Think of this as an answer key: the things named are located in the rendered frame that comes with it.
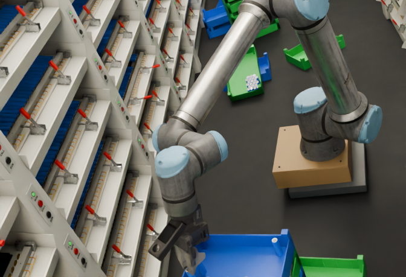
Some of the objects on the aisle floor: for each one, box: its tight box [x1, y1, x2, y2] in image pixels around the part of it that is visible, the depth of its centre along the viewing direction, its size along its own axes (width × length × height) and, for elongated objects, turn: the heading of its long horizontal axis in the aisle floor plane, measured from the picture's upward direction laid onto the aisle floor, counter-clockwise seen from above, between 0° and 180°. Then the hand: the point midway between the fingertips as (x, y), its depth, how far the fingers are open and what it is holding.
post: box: [116, 0, 183, 107], centre depth 245 cm, size 20×9×177 cm, turn 112°
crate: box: [283, 34, 346, 71], centre depth 308 cm, size 30×20×8 cm
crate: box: [227, 44, 265, 102], centre depth 301 cm, size 30×20×8 cm
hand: (187, 270), depth 144 cm, fingers closed, pressing on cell
